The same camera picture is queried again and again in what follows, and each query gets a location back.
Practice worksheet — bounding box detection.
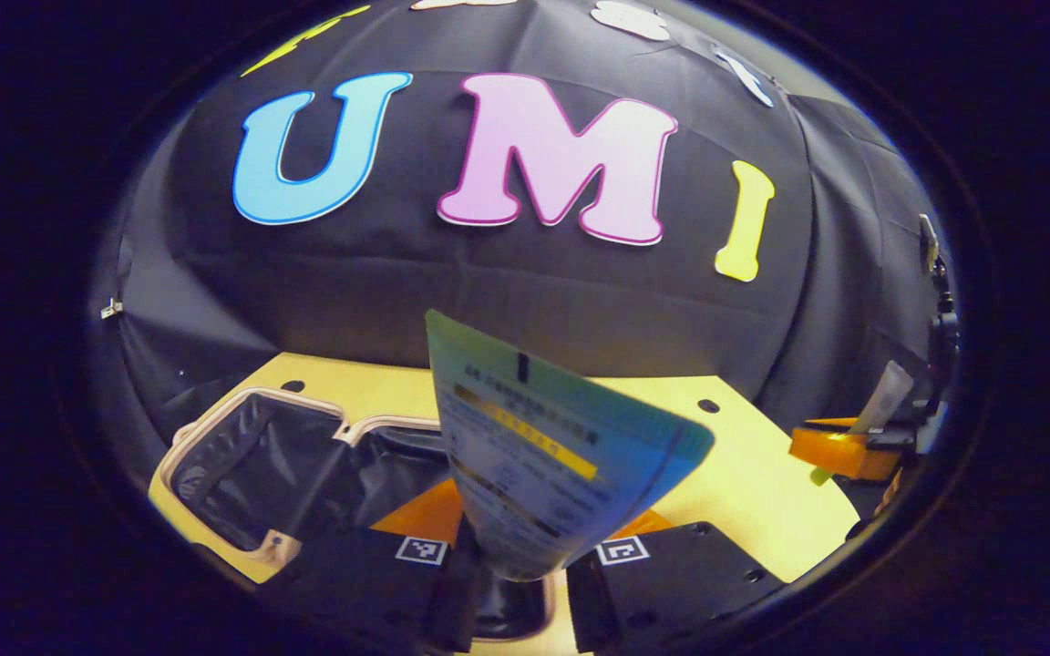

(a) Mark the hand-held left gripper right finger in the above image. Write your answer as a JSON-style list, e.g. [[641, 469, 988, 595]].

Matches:
[[566, 509, 787, 653]]

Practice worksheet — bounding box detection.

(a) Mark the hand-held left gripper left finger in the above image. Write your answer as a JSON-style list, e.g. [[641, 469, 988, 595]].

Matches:
[[256, 478, 481, 653]]

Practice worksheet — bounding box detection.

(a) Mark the small white skin care tube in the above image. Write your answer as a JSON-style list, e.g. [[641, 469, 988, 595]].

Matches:
[[808, 359, 916, 487]]

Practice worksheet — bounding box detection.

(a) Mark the pink hard-shell suitcase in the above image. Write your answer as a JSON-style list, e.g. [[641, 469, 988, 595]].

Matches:
[[156, 386, 555, 641]]

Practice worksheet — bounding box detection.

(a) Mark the green skin care tube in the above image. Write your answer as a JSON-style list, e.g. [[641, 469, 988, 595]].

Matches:
[[424, 309, 716, 583]]

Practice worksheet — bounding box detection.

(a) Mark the black backdrop cloth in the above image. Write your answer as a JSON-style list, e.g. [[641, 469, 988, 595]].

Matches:
[[87, 0, 959, 511]]

